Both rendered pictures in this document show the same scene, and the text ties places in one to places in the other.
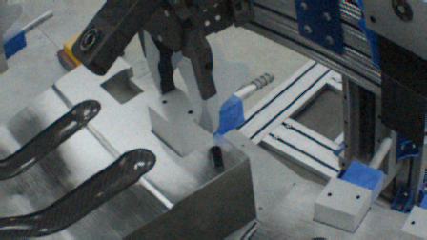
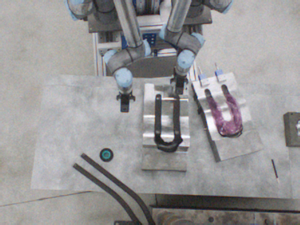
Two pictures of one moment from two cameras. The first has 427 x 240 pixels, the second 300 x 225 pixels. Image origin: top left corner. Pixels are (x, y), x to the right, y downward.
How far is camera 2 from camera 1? 1.46 m
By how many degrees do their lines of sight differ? 44
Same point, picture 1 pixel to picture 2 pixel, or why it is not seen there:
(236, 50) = (50, 34)
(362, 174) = (202, 76)
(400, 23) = not seen: hidden behind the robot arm
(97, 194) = (176, 106)
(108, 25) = (181, 88)
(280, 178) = not seen: hidden behind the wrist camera
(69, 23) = (104, 80)
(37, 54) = (108, 92)
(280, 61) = (66, 29)
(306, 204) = (197, 85)
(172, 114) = not seen: hidden behind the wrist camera
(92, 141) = (166, 100)
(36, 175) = (164, 113)
